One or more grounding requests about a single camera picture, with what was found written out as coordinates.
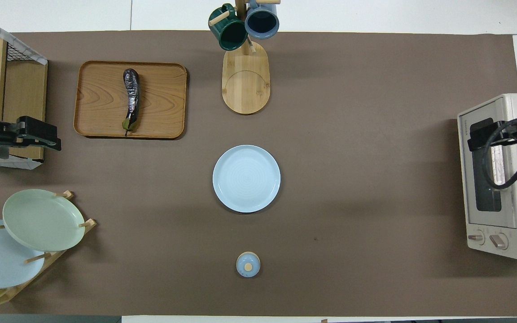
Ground small blue bell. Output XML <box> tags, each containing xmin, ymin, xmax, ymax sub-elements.
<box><xmin>236</xmin><ymin>252</ymin><xmax>261</xmax><ymax>278</ymax></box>

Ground dark purple eggplant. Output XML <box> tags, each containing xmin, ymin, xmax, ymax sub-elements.
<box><xmin>123</xmin><ymin>68</ymin><xmax>141</xmax><ymax>136</ymax></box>

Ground wooden plate rack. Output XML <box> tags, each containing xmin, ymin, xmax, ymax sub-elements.
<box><xmin>0</xmin><ymin>191</ymin><xmax>97</xmax><ymax>306</ymax></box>

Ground wooden shelf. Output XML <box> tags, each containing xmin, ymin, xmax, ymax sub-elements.
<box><xmin>0</xmin><ymin>34</ymin><xmax>49</xmax><ymax>162</ymax></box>

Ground wooden serving tray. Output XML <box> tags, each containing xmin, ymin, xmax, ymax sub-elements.
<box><xmin>74</xmin><ymin>61</ymin><xmax>188</xmax><ymax>140</ymax></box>

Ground brown table mat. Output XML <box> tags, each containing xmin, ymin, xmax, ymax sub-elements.
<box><xmin>0</xmin><ymin>31</ymin><xmax>517</xmax><ymax>317</ymax></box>

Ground grey white patterned cloth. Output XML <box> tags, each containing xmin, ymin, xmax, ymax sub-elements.
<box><xmin>0</xmin><ymin>10</ymin><xmax>49</xmax><ymax>170</ymax></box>

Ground glass oven door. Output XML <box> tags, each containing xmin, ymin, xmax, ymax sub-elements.
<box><xmin>458</xmin><ymin>102</ymin><xmax>517</xmax><ymax>229</ymax></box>

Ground blue mug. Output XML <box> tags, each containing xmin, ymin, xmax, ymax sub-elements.
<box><xmin>244</xmin><ymin>0</ymin><xmax>280</xmax><ymax>39</ymax></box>

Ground wooden mug tree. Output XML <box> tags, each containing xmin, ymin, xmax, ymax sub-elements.
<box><xmin>208</xmin><ymin>0</ymin><xmax>281</xmax><ymax>115</ymax></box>

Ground pale green plate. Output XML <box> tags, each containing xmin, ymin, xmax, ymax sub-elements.
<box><xmin>2</xmin><ymin>189</ymin><xmax>86</xmax><ymax>252</ymax></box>

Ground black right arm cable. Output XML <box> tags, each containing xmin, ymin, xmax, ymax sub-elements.
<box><xmin>483</xmin><ymin>118</ymin><xmax>517</xmax><ymax>189</ymax></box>

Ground dark green mug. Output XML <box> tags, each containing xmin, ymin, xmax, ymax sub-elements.
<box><xmin>208</xmin><ymin>4</ymin><xmax>249</xmax><ymax>51</ymax></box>

